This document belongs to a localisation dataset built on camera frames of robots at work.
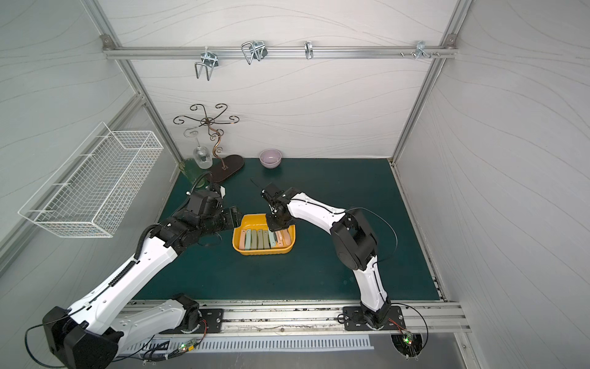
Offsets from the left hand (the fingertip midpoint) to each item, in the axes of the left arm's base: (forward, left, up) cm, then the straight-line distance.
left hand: (238, 215), depth 76 cm
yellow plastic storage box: (0, -6, -5) cm, 8 cm away
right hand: (+4, -11, -14) cm, 19 cm away
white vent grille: (-35, +16, -20) cm, 43 cm away
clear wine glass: (+27, +20, 0) cm, 34 cm away
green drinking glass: (+29, +28, -12) cm, 42 cm away
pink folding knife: (0, +2, -19) cm, 19 cm away
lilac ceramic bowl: (+45, -4, -17) cm, 48 cm away
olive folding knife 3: (0, -7, -19) cm, 20 cm away
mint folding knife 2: (0, -10, -19) cm, 21 cm away
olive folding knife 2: (0, -5, -19) cm, 19 cm away
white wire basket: (-1, +43, +12) cm, 44 cm away
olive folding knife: (0, -2, -19) cm, 19 cm away
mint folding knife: (0, 0, -19) cm, 19 cm away
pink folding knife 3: (-2, -16, -13) cm, 21 cm away
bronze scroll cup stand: (+39, +18, -17) cm, 46 cm away
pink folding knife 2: (-2, -13, -14) cm, 20 cm away
